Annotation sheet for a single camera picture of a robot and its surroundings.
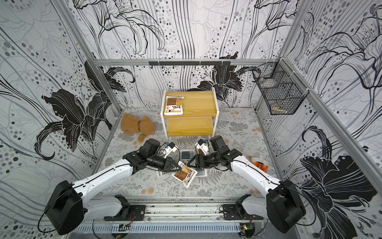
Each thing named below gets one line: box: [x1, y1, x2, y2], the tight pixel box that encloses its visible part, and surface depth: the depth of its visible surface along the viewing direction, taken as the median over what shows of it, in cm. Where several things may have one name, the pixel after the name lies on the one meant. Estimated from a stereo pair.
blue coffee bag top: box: [179, 149, 195, 164], surface depth 95 cm
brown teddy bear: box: [120, 113, 156, 142], surface depth 100 cm
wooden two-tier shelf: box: [160, 87, 220, 142], surface depth 78 cm
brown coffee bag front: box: [171, 160, 198, 188], surface depth 74 cm
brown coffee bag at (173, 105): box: [164, 96, 185, 116], surface depth 75 cm
